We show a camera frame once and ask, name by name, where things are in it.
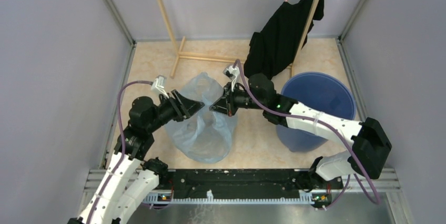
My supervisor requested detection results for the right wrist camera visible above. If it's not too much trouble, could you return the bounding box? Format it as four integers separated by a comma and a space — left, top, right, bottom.
223, 64, 240, 91

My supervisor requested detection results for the wooden clothes rack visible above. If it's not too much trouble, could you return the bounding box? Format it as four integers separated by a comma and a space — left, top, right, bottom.
147, 0, 331, 79

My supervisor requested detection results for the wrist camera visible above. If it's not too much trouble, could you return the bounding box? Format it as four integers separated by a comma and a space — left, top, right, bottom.
223, 64, 240, 91
151, 75, 170, 98

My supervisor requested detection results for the light blue plastic trash bag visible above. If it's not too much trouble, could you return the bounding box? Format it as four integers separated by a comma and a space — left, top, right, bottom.
165, 72, 238, 164

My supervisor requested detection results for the blue plastic trash bin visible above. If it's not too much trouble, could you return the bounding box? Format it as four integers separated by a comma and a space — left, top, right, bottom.
276, 72, 358, 154

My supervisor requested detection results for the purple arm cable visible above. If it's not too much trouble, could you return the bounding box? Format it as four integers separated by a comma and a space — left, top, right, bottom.
232, 58, 382, 205
85, 80, 155, 224

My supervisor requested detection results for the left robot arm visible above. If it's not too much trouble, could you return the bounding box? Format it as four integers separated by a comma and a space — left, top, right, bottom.
68, 90, 205, 223

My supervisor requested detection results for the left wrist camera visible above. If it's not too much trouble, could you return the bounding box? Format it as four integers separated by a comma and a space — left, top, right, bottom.
151, 75, 170, 98

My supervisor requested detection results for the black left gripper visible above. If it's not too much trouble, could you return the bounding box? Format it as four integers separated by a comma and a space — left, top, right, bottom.
147, 88, 205, 133

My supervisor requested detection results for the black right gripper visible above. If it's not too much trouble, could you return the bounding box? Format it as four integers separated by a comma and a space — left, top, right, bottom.
209, 82, 266, 117

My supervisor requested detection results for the black t-shirt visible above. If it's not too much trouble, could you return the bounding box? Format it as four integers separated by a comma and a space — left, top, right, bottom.
244, 0, 313, 79

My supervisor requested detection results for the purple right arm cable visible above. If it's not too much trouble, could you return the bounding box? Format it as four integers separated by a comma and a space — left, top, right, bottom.
232, 58, 382, 205

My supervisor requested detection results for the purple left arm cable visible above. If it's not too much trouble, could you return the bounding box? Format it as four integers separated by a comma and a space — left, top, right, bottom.
85, 80, 155, 224

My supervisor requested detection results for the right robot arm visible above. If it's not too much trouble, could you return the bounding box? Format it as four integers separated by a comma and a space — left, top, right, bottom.
209, 74, 392, 188

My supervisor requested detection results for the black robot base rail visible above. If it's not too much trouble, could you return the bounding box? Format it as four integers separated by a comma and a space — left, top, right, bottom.
157, 169, 344, 200

